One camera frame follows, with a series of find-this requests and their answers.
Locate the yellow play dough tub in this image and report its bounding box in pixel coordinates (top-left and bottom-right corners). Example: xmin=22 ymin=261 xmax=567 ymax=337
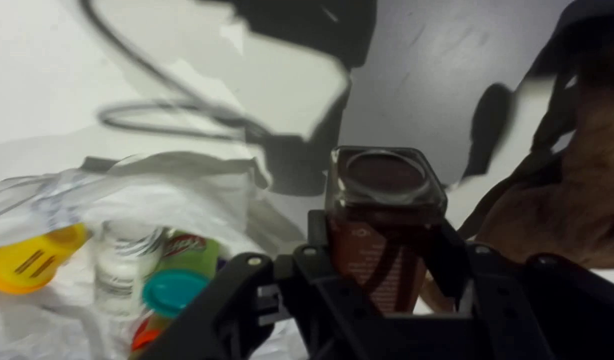
xmin=0 ymin=225 xmax=87 ymax=297

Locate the white pill bottle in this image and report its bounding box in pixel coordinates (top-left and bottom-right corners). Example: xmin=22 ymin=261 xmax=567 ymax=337
xmin=93 ymin=221 xmax=160 ymax=349

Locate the yellow tub with orange lid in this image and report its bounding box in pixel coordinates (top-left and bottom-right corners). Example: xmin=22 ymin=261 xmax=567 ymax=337
xmin=129 ymin=317 xmax=168 ymax=353

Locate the teal lidded tub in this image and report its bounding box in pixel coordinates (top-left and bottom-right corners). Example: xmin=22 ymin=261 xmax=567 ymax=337
xmin=141 ymin=232 xmax=221 ymax=318

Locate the clear plastic bag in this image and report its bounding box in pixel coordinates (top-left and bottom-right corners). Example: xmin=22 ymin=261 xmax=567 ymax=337
xmin=0 ymin=152 xmax=304 ymax=360

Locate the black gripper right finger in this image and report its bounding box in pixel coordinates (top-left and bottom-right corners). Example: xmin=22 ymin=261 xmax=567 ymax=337
xmin=423 ymin=219 xmax=614 ymax=360

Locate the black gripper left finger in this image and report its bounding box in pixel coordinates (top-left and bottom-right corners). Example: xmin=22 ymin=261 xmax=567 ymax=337
xmin=137 ymin=210 xmax=404 ymax=360

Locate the brown plush moose toy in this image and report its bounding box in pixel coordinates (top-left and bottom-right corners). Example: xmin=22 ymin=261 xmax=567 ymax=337
xmin=458 ymin=0 xmax=614 ymax=268

